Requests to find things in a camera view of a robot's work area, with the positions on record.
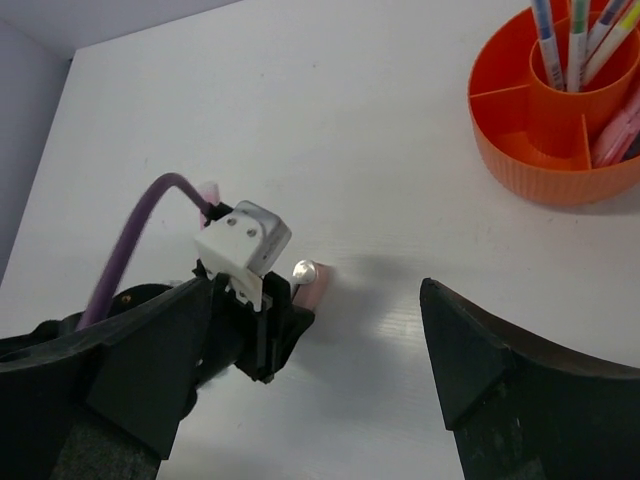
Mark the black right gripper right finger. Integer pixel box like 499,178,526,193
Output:
419,278,639,479

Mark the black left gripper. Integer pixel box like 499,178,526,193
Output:
100,273,315,385

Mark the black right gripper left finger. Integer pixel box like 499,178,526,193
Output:
1,279,211,479

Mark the clear green pen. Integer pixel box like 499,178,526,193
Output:
566,0,590,93

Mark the clear yellow pen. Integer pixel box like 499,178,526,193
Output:
588,1,639,84

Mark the clear purple pen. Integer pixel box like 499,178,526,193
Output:
582,0,629,87

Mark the orange round organizer container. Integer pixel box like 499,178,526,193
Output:
468,9,639,206

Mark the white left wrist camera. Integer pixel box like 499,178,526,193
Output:
194,200,292,312

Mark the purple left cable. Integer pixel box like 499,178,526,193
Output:
74,172,221,331

